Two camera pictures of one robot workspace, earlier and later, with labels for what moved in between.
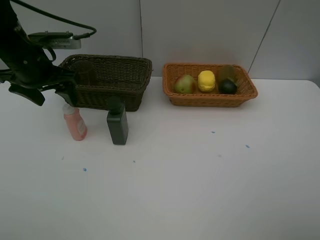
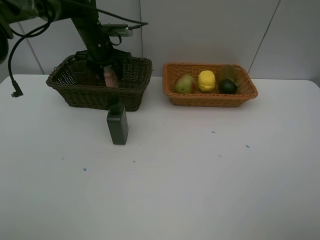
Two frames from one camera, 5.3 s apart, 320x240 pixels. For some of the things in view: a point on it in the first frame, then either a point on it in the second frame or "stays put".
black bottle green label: x=117 y=121 stays put
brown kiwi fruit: x=226 y=71 stays put
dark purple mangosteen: x=227 y=86 stays put
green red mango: x=184 y=84 stays put
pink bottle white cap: x=76 y=122 → x=110 y=77
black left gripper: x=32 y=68 → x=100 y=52
